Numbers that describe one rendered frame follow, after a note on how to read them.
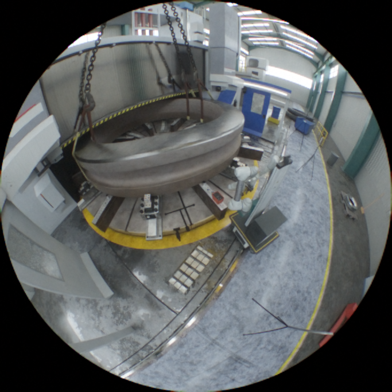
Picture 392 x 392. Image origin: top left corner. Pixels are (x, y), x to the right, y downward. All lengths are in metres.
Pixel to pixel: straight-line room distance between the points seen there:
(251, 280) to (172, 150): 2.64
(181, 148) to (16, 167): 2.49
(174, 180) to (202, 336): 2.86
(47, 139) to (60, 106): 1.98
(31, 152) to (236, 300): 3.87
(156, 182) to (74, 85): 3.37
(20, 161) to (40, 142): 0.40
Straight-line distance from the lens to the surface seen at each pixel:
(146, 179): 2.43
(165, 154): 1.99
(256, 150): 4.17
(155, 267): 2.73
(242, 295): 2.71
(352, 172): 10.29
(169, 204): 2.85
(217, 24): 6.38
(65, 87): 4.16
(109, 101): 4.34
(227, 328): 2.76
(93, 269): 3.38
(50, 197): 4.24
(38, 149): 2.24
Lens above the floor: 2.58
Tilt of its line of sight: 51 degrees down
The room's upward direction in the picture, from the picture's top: 1 degrees counter-clockwise
